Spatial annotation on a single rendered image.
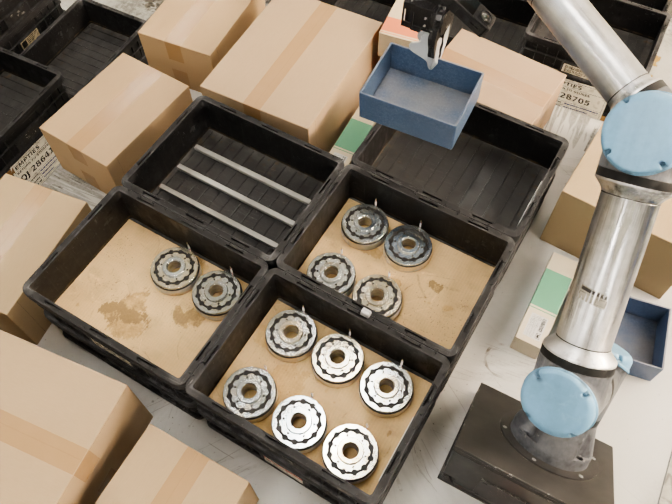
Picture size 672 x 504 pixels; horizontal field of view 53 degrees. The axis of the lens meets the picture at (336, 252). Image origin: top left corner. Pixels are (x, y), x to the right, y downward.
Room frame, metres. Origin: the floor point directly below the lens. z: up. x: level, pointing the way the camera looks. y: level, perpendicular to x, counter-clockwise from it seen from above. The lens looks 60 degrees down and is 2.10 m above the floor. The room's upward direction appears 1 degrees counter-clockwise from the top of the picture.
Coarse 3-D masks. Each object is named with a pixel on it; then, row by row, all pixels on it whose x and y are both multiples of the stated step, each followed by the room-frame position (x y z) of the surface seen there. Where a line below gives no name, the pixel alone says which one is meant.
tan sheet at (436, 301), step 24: (336, 216) 0.84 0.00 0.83; (336, 240) 0.78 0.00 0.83; (432, 240) 0.77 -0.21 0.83; (360, 264) 0.71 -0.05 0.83; (384, 264) 0.71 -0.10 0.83; (432, 264) 0.71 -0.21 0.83; (456, 264) 0.71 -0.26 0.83; (480, 264) 0.71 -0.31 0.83; (408, 288) 0.65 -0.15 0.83; (432, 288) 0.65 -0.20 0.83; (456, 288) 0.65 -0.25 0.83; (480, 288) 0.65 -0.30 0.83; (408, 312) 0.60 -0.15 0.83; (432, 312) 0.60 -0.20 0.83; (456, 312) 0.59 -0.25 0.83; (432, 336) 0.54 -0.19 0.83; (456, 336) 0.54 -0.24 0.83
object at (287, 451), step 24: (264, 288) 0.61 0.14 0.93; (312, 288) 0.61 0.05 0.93; (240, 312) 0.56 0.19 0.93; (360, 312) 0.55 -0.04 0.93; (192, 384) 0.42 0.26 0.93; (432, 384) 0.41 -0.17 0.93; (216, 408) 0.37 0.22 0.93; (264, 432) 0.33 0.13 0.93; (408, 432) 0.32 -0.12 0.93; (288, 456) 0.29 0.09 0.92; (336, 480) 0.24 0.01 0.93; (384, 480) 0.24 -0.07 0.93
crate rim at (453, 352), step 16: (368, 176) 0.87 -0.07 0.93; (400, 192) 0.83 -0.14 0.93; (320, 208) 0.79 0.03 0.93; (432, 208) 0.79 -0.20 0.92; (448, 208) 0.79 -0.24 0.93; (304, 224) 0.76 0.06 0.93; (480, 224) 0.75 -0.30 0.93; (512, 240) 0.71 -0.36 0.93; (288, 272) 0.64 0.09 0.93; (496, 272) 0.64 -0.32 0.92; (320, 288) 0.61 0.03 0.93; (352, 304) 0.57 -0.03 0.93; (480, 304) 0.56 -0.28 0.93; (384, 320) 0.53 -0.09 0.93; (464, 336) 0.50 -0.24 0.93; (448, 352) 0.47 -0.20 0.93
